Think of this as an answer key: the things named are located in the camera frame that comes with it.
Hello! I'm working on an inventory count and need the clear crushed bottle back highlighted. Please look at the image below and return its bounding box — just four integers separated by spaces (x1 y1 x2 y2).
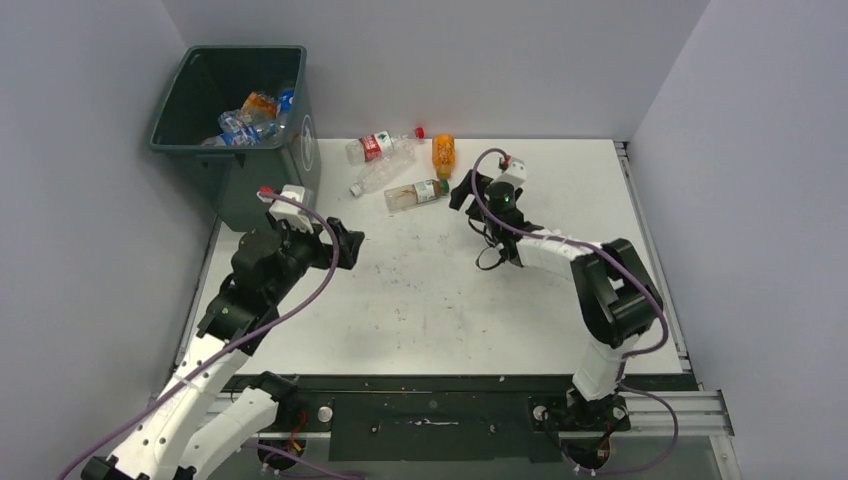
217 109 249 133

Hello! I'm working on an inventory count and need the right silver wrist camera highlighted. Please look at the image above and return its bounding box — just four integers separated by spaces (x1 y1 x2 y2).
493 156 527 189

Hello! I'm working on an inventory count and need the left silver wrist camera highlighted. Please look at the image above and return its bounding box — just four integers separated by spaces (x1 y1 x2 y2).
266 185 314 234

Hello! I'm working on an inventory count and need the blue label water bottle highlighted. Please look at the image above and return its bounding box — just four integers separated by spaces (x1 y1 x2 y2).
274 81 296 141

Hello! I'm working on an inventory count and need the orange crushed bottle back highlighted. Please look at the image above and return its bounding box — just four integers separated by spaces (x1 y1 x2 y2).
238 91 277 125

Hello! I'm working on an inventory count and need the clear bottle white cap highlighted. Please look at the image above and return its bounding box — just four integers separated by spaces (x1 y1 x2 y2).
348 145 416 198

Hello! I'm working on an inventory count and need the brown stained bottle green cap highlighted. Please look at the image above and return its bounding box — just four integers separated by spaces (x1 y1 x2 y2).
384 179 450 213

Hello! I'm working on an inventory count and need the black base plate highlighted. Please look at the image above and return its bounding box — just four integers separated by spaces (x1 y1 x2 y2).
225 374 631 464

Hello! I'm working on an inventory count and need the Pepsi bottle blue cap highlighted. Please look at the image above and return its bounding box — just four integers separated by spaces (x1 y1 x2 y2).
200 122 279 147

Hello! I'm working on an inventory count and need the small orange juice bottle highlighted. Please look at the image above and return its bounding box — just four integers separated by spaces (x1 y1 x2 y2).
431 134 456 180

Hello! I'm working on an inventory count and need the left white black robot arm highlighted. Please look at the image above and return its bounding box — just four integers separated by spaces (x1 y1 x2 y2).
81 217 365 479

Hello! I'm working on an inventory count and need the dark green plastic bin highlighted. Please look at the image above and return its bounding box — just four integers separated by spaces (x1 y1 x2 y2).
148 45 321 232

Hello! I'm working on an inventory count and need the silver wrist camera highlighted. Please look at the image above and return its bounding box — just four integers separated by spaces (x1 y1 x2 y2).
493 156 527 189
266 185 314 234

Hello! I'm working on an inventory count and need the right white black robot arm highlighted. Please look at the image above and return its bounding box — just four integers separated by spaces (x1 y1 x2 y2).
449 170 662 428

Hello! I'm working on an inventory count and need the red label bottle back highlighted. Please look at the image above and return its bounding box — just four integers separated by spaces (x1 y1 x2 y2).
345 127 425 166

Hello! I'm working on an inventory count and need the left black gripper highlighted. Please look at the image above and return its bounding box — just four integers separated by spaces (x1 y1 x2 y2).
266 216 362 304

